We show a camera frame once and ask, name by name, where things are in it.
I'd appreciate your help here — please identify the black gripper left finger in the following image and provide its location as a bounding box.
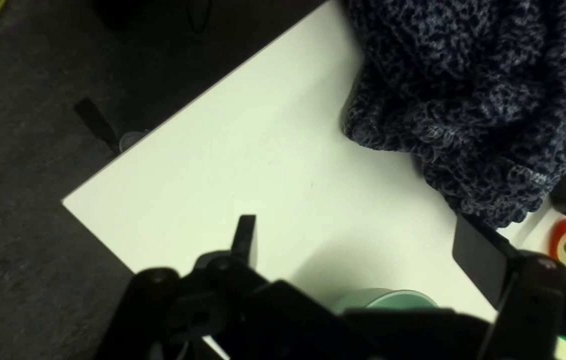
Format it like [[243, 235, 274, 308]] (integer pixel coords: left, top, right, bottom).
[[191, 214, 273, 290]]

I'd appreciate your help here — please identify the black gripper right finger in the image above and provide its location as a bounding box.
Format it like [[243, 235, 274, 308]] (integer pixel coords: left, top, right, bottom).
[[452, 214, 566, 318]]

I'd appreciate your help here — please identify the dark blue knit blanket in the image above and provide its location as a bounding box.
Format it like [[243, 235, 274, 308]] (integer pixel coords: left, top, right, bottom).
[[339, 0, 566, 231]]

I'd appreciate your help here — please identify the mint green bowl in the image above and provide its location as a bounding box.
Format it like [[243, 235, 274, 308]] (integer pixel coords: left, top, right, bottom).
[[326, 287, 441, 317]]

